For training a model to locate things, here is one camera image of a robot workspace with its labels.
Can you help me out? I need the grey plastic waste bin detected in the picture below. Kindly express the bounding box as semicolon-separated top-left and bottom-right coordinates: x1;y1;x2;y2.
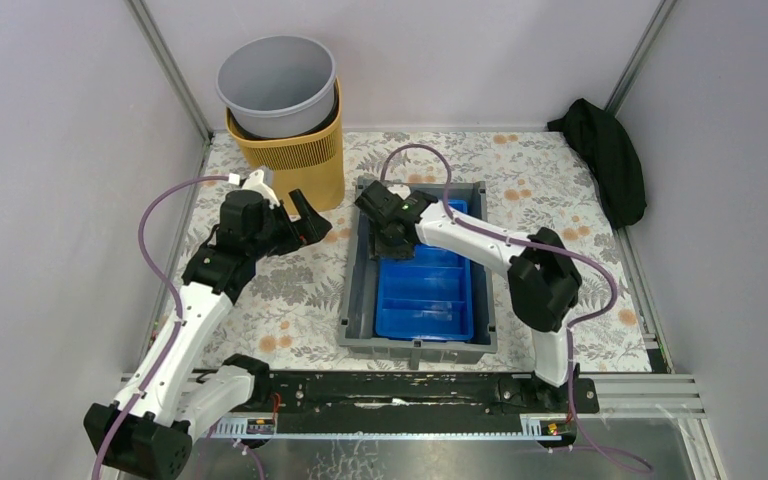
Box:
216;35;337;139

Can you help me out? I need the aluminium frame base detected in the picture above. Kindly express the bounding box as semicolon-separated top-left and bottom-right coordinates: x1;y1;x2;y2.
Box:
176;368;724;479

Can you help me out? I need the floral patterned table mat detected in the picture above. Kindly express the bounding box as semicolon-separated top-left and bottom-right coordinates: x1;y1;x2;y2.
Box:
199;132;653;372

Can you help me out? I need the yellow slatted waste bin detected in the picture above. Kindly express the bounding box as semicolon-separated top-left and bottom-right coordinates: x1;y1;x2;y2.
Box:
226;80;345;214

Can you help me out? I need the large grey plastic crate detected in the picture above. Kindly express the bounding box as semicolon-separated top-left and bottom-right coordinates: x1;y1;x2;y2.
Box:
337;208;498;370

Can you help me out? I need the blue plastic divided crate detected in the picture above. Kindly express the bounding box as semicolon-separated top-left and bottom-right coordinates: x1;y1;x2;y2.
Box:
373;197;476;343

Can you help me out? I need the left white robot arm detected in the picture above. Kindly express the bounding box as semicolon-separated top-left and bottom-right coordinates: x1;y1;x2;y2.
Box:
84;187;332;479

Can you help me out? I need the black cloth bundle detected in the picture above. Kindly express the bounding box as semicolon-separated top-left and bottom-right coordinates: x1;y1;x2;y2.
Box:
546;98;647;229

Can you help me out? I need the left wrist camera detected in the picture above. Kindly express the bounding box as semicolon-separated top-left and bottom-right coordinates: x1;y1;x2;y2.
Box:
227;166;280;208

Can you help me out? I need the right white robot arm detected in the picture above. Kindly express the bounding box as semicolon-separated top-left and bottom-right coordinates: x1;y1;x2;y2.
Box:
355;181;582;412

